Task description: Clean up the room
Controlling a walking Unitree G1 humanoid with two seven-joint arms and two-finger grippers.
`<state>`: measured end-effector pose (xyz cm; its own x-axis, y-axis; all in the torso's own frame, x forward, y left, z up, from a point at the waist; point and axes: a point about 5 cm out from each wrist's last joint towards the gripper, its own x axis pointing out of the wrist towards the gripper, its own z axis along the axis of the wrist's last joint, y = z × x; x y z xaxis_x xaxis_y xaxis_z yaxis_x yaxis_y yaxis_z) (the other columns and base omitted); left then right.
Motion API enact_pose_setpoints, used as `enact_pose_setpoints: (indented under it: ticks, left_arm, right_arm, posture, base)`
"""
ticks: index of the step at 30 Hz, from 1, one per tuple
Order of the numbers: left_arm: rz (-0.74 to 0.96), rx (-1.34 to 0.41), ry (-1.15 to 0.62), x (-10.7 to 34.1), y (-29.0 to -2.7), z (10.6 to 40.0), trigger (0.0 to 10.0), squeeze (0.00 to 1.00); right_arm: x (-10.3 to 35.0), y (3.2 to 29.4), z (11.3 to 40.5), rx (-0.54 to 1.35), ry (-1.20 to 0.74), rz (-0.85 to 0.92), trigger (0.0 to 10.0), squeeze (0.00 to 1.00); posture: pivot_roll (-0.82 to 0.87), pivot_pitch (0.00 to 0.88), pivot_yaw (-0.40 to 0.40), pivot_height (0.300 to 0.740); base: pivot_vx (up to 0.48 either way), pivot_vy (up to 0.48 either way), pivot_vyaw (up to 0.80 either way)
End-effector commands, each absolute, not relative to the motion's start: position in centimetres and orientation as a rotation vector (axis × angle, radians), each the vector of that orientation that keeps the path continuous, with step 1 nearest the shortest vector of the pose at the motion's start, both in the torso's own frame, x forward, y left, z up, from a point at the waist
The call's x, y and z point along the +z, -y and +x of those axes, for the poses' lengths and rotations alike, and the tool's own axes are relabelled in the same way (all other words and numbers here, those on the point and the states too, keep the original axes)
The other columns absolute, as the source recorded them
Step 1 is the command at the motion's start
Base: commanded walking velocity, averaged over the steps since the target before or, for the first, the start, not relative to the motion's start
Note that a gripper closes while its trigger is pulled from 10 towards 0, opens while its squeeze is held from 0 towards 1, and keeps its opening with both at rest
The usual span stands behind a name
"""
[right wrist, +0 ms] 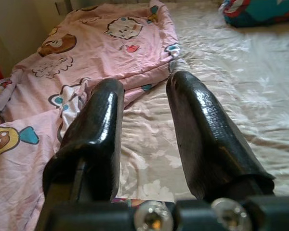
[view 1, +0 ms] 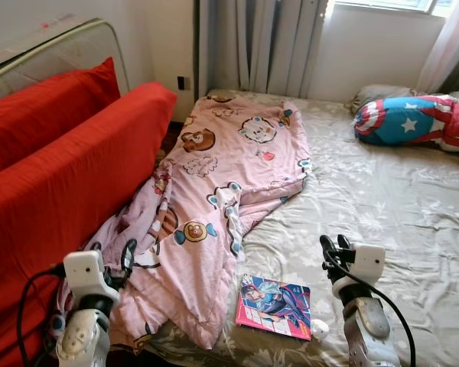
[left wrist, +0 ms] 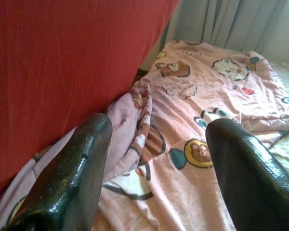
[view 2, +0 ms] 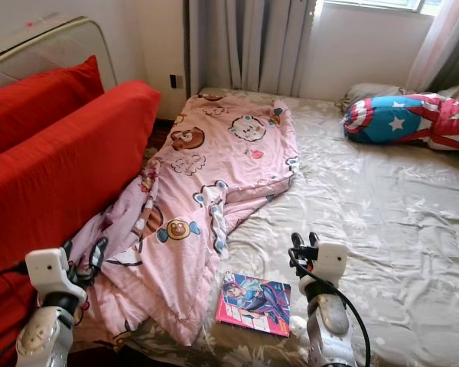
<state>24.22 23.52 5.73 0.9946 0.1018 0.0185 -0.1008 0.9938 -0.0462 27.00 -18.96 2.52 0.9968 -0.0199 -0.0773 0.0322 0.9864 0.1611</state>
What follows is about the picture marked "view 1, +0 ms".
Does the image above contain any colourful comic book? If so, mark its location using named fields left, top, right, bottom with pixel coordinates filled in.
left=235, top=274, right=312, bottom=341

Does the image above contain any beige floral bed sheet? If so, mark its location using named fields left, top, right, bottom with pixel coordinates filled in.
left=138, top=92, right=459, bottom=367

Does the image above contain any large red covered cushion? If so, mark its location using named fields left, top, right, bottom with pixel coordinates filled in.
left=0, top=82, right=178, bottom=367

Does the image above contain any pink cartoon print blanket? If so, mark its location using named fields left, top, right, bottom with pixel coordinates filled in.
left=57, top=92, right=314, bottom=352

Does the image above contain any star and stripes bolster pillow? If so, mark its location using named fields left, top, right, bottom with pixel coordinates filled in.
left=353, top=93, right=459, bottom=151

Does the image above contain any small red covered cushion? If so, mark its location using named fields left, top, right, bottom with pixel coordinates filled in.
left=0, top=57, right=122, bottom=180

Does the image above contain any white quilted mattress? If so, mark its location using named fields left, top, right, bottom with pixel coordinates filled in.
left=0, top=17, right=131, bottom=106

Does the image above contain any pink sheer curtain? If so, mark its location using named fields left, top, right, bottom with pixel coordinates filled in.
left=415, top=0, right=459, bottom=94

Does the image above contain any window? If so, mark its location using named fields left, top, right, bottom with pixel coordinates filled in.
left=329, top=0, right=456, bottom=18

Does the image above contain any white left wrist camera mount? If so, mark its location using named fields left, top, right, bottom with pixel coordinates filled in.
left=63, top=250, right=122, bottom=307

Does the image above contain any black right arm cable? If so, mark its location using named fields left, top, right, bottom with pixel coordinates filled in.
left=324, top=251, right=416, bottom=367

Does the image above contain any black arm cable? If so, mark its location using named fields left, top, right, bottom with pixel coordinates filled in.
left=17, top=264, right=67, bottom=367
left=324, top=251, right=416, bottom=367

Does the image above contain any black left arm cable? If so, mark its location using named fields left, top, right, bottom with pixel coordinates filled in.
left=17, top=264, right=67, bottom=367

